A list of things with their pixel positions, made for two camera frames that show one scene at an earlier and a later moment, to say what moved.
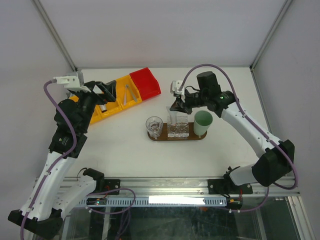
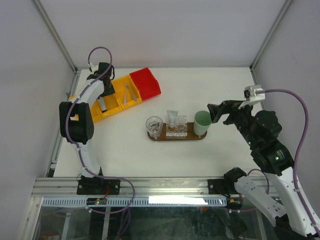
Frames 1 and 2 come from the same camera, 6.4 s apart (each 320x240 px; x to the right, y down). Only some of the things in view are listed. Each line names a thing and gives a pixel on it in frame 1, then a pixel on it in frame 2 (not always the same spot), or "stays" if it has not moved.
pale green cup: x=202 y=121 stays
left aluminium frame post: x=55 y=33 stays
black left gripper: x=108 y=89 -> x=108 y=92
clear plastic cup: x=154 y=125 stays
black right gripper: x=178 y=105 -> x=230 y=106
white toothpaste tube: x=103 y=107 stays
